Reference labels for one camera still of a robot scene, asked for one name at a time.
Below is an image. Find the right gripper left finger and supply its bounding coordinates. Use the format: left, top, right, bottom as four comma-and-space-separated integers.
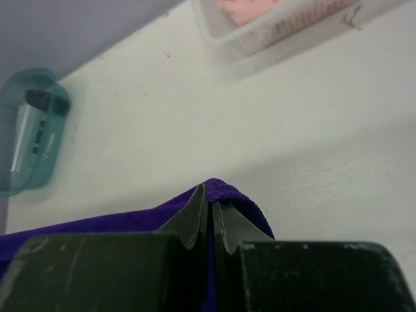
1, 185, 208, 311

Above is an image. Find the dark navy blue towel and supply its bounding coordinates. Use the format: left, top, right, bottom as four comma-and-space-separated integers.
25, 89, 52, 112

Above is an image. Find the purple towel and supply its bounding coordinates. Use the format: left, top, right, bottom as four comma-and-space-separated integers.
1, 179, 273, 311

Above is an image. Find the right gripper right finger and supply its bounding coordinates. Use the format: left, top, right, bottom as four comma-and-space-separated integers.
212, 201, 415, 311

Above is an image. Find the teal plastic tub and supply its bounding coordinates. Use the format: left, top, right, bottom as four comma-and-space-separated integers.
1, 68, 71, 197

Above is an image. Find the pink towel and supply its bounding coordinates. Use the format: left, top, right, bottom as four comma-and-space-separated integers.
216, 0, 358, 49

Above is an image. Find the white plastic basket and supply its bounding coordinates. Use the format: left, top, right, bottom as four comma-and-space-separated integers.
191, 1, 358, 55

